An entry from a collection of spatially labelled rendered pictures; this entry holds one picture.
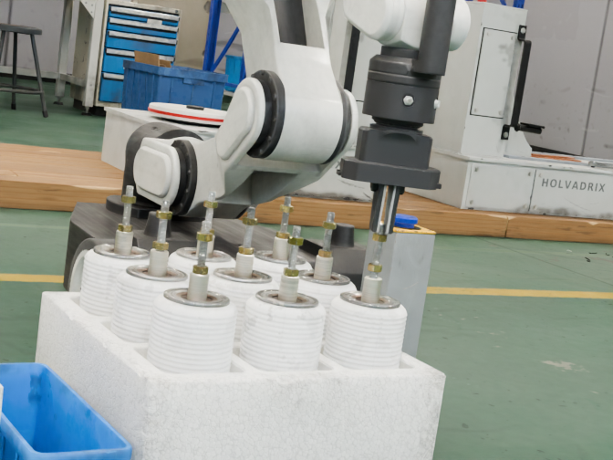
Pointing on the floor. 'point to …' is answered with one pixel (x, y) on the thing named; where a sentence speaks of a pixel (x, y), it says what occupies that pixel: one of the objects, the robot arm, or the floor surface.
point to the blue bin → (51, 419)
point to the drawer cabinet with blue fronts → (121, 47)
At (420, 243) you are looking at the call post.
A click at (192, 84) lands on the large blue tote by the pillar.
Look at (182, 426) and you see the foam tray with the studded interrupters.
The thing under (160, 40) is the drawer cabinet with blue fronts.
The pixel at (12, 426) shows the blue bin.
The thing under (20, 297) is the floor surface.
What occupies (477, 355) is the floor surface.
